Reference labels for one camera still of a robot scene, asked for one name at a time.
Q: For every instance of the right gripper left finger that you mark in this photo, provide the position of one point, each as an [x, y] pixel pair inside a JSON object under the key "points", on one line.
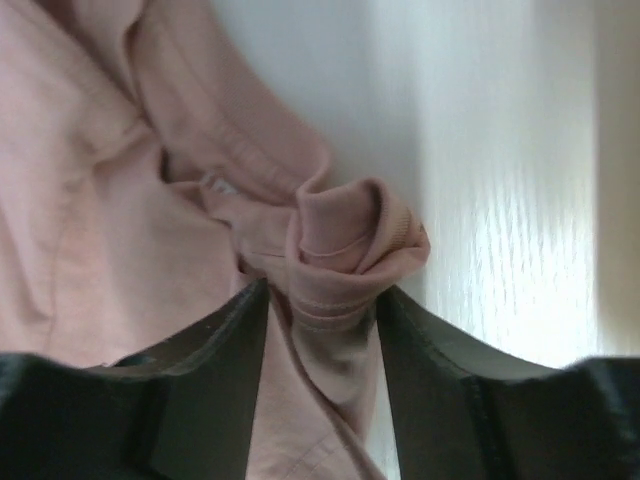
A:
{"points": [[181, 409]]}

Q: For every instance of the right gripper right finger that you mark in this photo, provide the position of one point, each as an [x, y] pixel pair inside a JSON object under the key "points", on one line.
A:
{"points": [[462, 409]]}

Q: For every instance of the pink t shirt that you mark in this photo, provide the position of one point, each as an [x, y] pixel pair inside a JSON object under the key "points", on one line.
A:
{"points": [[147, 176]]}

